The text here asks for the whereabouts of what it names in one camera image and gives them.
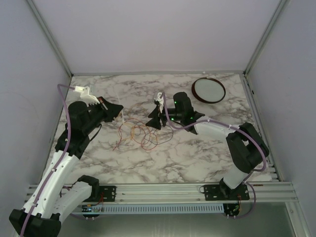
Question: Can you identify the white zip tie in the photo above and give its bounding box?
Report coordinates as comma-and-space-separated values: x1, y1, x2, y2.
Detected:
116, 93, 125, 126

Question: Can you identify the red long wire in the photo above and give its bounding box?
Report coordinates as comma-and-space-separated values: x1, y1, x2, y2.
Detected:
112, 119, 158, 152

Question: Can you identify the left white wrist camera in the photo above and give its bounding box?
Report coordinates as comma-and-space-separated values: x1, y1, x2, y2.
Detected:
74, 86, 100, 106

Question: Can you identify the aluminium front rail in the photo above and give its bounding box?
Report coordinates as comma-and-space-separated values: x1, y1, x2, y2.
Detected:
115, 182, 298, 204

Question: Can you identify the left aluminium corner post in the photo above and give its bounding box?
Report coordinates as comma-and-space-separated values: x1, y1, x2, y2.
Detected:
25, 0, 73, 79

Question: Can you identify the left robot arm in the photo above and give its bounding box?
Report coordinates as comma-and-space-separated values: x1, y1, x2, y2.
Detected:
9, 97, 123, 237

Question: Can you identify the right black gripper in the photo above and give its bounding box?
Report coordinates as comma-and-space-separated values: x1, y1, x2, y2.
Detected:
145, 102, 183, 130

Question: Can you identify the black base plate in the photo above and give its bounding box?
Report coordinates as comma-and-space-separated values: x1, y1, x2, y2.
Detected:
94, 185, 117, 202
202, 184, 250, 201

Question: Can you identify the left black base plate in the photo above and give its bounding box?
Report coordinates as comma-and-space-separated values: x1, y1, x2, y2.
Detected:
94, 185, 117, 202

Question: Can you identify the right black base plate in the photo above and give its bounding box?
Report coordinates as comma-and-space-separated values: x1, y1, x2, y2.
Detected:
202, 184, 250, 201

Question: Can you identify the grey slotted cable duct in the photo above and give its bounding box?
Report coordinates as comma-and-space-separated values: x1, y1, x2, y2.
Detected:
73, 203, 224, 215

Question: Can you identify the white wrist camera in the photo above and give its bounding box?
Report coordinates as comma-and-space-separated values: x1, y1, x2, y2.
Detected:
74, 86, 100, 106
154, 92, 164, 113

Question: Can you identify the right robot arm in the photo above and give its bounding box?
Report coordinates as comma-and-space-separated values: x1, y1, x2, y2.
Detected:
146, 92, 270, 199

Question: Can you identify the yellow loose wire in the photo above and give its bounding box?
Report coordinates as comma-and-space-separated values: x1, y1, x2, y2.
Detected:
123, 103, 149, 141

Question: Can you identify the purple long wire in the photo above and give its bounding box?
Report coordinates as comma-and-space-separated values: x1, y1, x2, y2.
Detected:
133, 118, 174, 146

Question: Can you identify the right aluminium corner post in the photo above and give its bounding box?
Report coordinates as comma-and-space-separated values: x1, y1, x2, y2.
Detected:
243, 0, 290, 77

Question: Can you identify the round brown-rimmed dish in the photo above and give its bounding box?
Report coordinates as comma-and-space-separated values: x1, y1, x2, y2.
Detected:
191, 77, 226, 104

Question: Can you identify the aluminium corner post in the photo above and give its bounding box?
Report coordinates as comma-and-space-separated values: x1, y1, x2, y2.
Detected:
243, 0, 290, 77
25, 0, 73, 79

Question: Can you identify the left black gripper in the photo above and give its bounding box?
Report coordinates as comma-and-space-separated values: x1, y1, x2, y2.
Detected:
82, 96, 123, 135

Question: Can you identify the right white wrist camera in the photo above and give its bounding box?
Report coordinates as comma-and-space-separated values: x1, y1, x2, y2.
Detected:
154, 92, 164, 113

